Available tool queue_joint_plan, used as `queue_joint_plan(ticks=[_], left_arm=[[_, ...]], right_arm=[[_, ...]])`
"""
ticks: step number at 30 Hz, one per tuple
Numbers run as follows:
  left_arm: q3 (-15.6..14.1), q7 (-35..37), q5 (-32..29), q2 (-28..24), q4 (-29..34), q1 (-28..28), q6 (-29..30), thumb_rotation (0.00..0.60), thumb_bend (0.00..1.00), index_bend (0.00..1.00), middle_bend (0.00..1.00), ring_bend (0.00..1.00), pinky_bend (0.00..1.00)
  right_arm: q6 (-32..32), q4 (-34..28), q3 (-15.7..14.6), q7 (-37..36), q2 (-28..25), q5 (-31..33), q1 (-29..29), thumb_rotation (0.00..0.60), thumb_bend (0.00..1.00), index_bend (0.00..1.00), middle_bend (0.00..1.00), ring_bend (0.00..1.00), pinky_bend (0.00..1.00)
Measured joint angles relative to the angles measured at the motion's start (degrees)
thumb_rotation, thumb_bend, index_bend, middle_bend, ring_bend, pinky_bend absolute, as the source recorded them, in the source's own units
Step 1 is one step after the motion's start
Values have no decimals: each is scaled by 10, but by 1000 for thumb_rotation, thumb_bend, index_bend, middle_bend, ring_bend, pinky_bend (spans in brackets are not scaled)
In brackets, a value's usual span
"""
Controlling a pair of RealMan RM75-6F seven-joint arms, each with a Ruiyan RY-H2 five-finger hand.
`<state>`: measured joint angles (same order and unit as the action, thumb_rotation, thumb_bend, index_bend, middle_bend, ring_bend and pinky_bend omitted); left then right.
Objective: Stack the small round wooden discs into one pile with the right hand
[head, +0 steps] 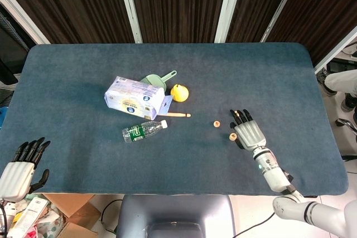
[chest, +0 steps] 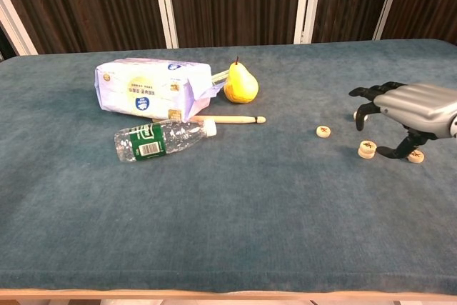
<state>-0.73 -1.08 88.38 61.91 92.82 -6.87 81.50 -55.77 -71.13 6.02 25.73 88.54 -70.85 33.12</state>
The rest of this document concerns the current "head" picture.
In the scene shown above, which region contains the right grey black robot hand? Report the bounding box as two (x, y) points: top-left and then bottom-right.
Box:
(229, 109), (266, 151)

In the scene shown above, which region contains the person's leg in white trousers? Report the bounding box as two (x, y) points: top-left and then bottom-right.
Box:
(325, 69), (357, 94)

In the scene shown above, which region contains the black cable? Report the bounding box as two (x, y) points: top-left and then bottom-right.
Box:
(100, 198), (123, 234)
(234, 212), (276, 238)

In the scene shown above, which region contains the grey robot torso base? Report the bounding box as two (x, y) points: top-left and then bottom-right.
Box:
(115, 195), (237, 238)

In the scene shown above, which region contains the white metal frame post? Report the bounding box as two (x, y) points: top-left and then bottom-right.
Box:
(313, 25), (357, 74)
(214, 0), (246, 43)
(0, 0), (51, 45)
(116, 0), (143, 44)
(260, 0), (303, 43)

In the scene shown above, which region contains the wooden stick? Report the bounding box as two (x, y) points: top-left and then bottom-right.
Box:
(164, 111), (192, 118)

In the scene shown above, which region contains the clear plastic bottle green label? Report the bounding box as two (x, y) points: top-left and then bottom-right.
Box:
(122, 119), (168, 144)

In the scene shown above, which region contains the yellow pear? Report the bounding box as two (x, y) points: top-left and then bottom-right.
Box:
(170, 83), (190, 103)

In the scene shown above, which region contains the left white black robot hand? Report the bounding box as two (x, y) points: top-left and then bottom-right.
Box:
(0, 137), (51, 202)

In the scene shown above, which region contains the light green plastic scoop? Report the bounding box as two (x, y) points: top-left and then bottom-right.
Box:
(139, 70), (178, 91)

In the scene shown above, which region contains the brown cardboard box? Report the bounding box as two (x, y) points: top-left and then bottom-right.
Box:
(44, 193), (103, 238)

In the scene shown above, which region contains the purple white tissue pack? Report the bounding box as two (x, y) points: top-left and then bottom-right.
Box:
(104, 75), (173, 120)

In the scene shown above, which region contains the black office chair base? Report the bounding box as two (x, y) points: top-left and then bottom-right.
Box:
(336, 118), (357, 162)

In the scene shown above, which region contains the dark sneaker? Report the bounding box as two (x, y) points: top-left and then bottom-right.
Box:
(317, 67), (338, 96)
(340, 93), (357, 113)

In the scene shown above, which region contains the blue-green table cloth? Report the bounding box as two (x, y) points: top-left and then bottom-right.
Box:
(0, 42), (349, 197)

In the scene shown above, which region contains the white printed carton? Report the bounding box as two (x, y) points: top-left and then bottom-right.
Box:
(8, 196), (48, 238)

